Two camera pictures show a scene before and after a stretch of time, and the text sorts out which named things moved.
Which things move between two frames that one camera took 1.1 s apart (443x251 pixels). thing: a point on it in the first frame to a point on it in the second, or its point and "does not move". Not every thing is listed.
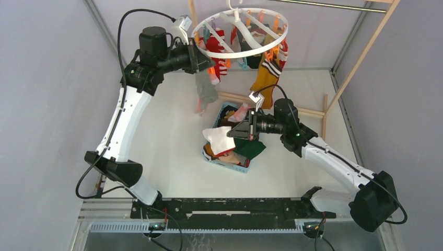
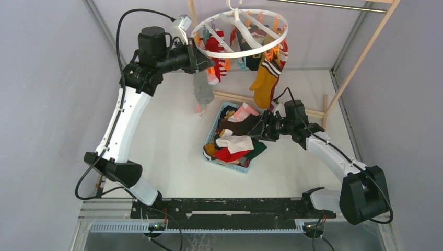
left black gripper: x=197 y=60 does not move
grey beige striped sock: x=207 y=92 does not move
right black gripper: x=247 y=128 to x=259 y=131
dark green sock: x=248 y=148 does not move
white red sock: x=221 y=143 to x=233 y=148
